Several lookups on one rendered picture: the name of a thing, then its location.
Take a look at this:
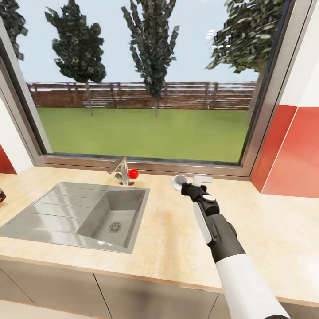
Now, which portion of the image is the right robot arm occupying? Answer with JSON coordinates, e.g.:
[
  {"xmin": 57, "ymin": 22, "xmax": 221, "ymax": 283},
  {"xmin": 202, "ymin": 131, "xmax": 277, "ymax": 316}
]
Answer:
[{"xmin": 181, "ymin": 175, "xmax": 290, "ymax": 319}]

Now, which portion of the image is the coffee cup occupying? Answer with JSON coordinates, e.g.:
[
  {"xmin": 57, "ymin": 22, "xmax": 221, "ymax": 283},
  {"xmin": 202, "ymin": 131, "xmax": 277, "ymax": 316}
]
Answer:
[{"xmin": 169, "ymin": 175, "xmax": 189, "ymax": 192}]

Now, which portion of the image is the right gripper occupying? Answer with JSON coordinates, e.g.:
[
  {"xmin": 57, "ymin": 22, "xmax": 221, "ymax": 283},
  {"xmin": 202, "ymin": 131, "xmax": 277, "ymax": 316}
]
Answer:
[{"xmin": 181, "ymin": 183, "xmax": 207, "ymax": 198}]

